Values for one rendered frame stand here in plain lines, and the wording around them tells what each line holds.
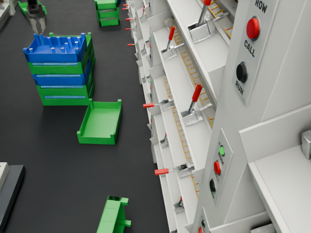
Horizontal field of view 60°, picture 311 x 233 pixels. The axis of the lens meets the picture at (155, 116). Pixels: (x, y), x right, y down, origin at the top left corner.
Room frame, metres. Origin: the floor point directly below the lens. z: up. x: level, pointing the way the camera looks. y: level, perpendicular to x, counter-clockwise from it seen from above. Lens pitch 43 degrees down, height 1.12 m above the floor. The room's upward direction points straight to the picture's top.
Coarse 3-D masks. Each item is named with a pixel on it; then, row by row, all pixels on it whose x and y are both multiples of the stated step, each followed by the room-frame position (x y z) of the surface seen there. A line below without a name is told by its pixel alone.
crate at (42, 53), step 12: (36, 36) 1.50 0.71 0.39; (84, 36) 1.50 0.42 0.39; (24, 48) 1.34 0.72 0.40; (36, 48) 1.47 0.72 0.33; (48, 48) 1.48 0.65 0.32; (60, 48) 1.48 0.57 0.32; (72, 48) 1.48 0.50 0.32; (84, 48) 1.45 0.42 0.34; (36, 60) 1.32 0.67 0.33; (48, 60) 1.32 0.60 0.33; (60, 60) 1.32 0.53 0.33; (72, 60) 1.32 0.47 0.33
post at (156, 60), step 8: (152, 0) 0.86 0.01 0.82; (160, 0) 0.86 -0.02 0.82; (152, 8) 0.87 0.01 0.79; (160, 8) 0.86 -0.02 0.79; (168, 8) 0.87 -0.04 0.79; (152, 16) 0.87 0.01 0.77; (152, 32) 0.87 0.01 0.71; (152, 40) 0.87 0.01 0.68; (152, 48) 0.87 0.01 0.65; (152, 56) 0.88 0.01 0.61; (152, 64) 0.88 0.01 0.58; (152, 80) 0.88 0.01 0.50; (152, 88) 0.88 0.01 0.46; (152, 96) 0.89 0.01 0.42; (152, 136) 0.90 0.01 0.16; (152, 144) 0.90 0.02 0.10; (152, 152) 0.91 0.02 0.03
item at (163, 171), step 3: (165, 168) 0.42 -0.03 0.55; (171, 168) 0.42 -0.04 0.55; (174, 168) 0.42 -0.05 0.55; (177, 168) 0.42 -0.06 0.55; (180, 168) 0.42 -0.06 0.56; (156, 171) 0.41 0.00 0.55; (159, 171) 0.41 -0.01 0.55; (162, 171) 0.41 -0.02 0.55; (165, 171) 0.41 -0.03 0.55; (168, 171) 0.41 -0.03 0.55; (171, 171) 0.41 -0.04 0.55; (174, 171) 0.41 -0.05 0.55; (177, 171) 0.41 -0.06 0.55; (156, 174) 0.41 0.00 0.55; (159, 174) 0.41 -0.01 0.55
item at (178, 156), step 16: (160, 64) 0.86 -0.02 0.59; (160, 80) 0.84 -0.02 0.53; (160, 96) 0.75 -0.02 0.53; (176, 112) 0.65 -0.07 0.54; (176, 128) 0.58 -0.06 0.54; (176, 144) 0.52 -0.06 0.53; (176, 160) 0.46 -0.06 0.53; (192, 176) 0.40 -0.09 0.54; (192, 192) 0.36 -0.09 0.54; (192, 208) 0.32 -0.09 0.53; (192, 224) 0.26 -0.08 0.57
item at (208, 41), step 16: (176, 0) 0.60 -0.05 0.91; (192, 0) 0.57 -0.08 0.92; (208, 0) 0.42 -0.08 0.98; (224, 0) 0.46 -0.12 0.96; (176, 16) 0.53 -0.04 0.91; (192, 16) 0.50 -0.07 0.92; (208, 16) 0.43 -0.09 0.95; (224, 16) 0.42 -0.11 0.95; (192, 32) 0.41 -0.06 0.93; (208, 32) 0.41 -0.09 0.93; (224, 32) 0.41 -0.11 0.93; (192, 48) 0.40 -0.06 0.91; (208, 48) 0.38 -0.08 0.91; (224, 48) 0.37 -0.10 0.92; (208, 64) 0.34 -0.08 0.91; (224, 64) 0.26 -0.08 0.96; (208, 80) 0.31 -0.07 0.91
